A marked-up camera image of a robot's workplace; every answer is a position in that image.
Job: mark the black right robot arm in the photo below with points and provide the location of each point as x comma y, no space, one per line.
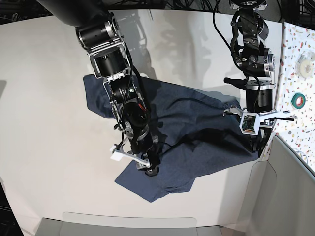
99,35

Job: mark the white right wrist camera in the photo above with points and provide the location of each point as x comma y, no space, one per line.
115,154

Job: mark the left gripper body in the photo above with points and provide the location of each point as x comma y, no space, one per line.
267,123

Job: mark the grey plastic bin right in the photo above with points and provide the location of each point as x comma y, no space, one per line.
280,196

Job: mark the terrazzo patterned side board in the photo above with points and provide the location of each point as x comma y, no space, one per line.
300,134

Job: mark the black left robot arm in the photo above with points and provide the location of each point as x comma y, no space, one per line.
257,63

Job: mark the clear tape dispenser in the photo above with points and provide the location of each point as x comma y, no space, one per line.
305,65

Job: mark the grey plastic tray front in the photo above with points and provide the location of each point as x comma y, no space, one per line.
78,224

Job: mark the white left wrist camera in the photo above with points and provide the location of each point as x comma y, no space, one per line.
250,123

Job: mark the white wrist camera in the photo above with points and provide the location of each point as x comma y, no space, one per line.
115,154
250,123

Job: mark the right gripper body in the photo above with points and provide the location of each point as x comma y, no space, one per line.
142,162

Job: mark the green tape roll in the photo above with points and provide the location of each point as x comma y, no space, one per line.
298,101

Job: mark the blue t-shirt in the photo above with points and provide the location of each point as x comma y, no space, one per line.
196,139

